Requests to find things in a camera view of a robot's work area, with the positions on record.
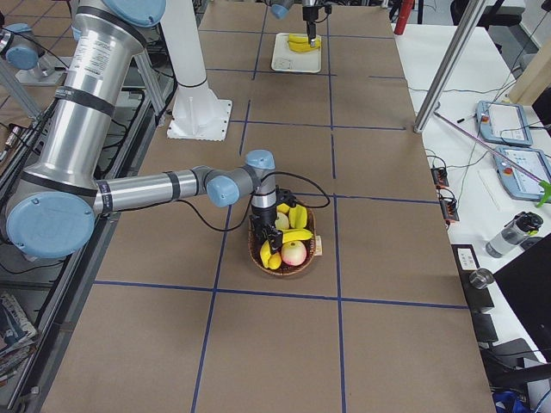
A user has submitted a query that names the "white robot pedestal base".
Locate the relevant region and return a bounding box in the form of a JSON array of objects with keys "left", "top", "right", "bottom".
[{"left": 161, "top": 0, "right": 232, "bottom": 141}]

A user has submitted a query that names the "white label card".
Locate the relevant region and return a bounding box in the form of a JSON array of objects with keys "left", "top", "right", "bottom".
[{"left": 456, "top": 245, "right": 479, "bottom": 271}]

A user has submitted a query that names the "stack of magazines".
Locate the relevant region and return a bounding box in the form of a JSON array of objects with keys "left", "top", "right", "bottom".
[{"left": 1, "top": 291, "right": 38, "bottom": 385}]

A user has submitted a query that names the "brown wicker basket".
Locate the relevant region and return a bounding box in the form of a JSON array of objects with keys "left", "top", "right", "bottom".
[{"left": 248, "top": 199, "right": 316, "bottom": 277}]

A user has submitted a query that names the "black laptop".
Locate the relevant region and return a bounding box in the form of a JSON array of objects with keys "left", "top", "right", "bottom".
[{"left": 495, "top": 235, "right": 551, "bottom": 361}]

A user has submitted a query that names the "orange circuit board lower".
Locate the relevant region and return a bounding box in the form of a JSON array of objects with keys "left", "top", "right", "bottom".
[{"left": 439, "top": 196, "right": 460, "bottom": 225}]

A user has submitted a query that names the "red fire extinguisher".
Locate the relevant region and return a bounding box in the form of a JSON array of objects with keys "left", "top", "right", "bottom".
[{"left": 394, "top": 0, "right": 415, "bottom": 35}]

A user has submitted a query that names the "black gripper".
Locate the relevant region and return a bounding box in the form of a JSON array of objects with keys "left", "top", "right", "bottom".
[
  {"left": 250, "top": 206, "right": 283, "bottom": 254},
  {"left": 304, "top": 18, "right": 317, "bottom": 47}
]

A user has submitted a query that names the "orange circuit board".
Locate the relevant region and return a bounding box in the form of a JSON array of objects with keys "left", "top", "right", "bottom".
[
  {"left": 439, "top": 196, "right": 460, "bottom": 225},
  {"left": 430, "top": 166, "right": 449, "bottom": 189}
]

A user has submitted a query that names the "yellow banana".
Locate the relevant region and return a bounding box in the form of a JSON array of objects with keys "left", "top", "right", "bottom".
[
  {"left": 259, "top": 229, "right": 313, "bottom": 270},
  {"left": 288, "top": 34, "right": 309, "bottom": 44},
  {"left": 288, "top": 39, "right": 321, "bottom": 53}
]

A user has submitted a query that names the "small metal cup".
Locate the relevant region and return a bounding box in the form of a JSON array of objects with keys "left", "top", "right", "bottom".
[{"left": 468, "top": 268, "right": 495, "bottom": 290}]

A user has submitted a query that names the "teach pendant lower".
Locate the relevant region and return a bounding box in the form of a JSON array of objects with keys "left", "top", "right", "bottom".
[{"left": 493, "top": 145, "right": 550, "bottom": 203}]

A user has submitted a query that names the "yellow pear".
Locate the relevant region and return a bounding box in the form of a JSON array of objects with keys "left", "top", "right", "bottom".
[{"left": 276, "top": 203, "right": 290, "bottom": 213}]

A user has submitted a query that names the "yellow starfruit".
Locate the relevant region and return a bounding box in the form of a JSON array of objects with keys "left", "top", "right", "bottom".
[{"left": 288, "top": 204, "right": 308, "bottom": 229}]

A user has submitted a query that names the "pale peach apple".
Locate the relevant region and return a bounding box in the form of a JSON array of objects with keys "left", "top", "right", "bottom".
[{"left": 275, "top": 212, "right": 290, "bottom": 231}]

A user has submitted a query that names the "white bear tray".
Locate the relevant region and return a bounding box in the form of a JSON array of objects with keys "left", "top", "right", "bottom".
[{"left": 271, "top": 33, "right": 322, "bottom": 73}]

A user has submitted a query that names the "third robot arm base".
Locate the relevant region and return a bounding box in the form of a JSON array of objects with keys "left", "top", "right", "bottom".
[{"left": 1, "top": 23, "right": 71, "bottom": 86}]

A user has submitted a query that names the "grey water bottle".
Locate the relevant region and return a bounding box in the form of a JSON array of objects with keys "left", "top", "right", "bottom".
[{"left": 485, "top": 212, "right": 543, "bottom": 258}]

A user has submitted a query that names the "red pink apple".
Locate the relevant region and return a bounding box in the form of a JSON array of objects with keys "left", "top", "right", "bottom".
[{"left": 281, "top": 241, "right": 307, "bottom": 267}]

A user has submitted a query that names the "teach pendant upper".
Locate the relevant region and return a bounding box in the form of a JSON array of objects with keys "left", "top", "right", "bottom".
[{"left": 476, "top": 101, "right": 533, "bottom": 147}]

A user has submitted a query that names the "teach pendant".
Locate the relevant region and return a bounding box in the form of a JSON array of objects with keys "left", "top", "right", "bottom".
[
  {"left": 476, "top": 101, "right": 533, "bottom": 147},
  {"left": 493, "top": 145, "right": 550, "bottom": 203}
]

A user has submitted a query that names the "aluminium frame post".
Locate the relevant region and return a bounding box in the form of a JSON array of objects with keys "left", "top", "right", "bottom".
[{"left": 413, "top": 0, "right": 486, "bottom": 133}]

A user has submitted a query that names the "orange circuit board upper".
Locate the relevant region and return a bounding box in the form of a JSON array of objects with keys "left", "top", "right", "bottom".
[{"left": 430, "top": 166, "right": 449, "bottom": 189}]

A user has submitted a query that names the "basket paper tag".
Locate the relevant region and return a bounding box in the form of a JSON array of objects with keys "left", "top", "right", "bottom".
[{"left": 314, "top": 235, "right": 323, "bottom": 256}]

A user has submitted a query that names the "aluminium side frame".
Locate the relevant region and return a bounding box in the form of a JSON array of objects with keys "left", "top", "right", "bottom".
[{"left": 1, "top": 44, "right": 172, "bottom": 412}]

